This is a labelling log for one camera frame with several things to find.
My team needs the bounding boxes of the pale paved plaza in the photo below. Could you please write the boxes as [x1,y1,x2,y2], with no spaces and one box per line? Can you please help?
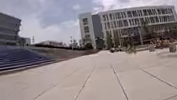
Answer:
[0,39,177,100]

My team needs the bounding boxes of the wide grey outdoor stairs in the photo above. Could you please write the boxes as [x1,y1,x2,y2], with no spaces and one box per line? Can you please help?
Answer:
[0,35,57,75]

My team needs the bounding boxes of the stone bollard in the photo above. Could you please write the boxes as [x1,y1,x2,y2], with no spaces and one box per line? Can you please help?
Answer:
[168,42,177,54]
[148,44,156,53]

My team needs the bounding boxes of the white building with many windows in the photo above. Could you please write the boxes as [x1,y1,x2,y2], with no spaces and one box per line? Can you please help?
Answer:
[77,0,177,54]

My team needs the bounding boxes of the grey sloped wall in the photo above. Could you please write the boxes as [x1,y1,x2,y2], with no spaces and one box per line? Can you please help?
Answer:
[24,34,99,66]

